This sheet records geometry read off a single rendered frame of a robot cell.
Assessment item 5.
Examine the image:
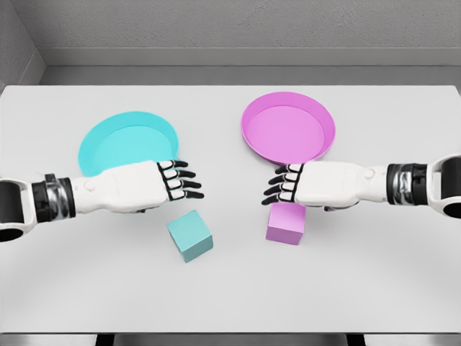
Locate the cyan block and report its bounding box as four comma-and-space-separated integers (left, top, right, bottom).
166, 209, 215, 264

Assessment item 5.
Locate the pink round plate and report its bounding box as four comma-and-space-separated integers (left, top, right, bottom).
240, 91, 337, 168

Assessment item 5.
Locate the pink block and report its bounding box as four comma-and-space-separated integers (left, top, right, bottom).
265, 202, 307, 245

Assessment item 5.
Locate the cyan round plate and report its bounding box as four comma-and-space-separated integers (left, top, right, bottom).
78, 110, 180, 177

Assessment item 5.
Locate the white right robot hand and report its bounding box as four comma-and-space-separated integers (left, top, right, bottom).
261, 161, 361, 213

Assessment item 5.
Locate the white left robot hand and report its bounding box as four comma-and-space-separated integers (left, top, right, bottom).
102, 159, 205, 213

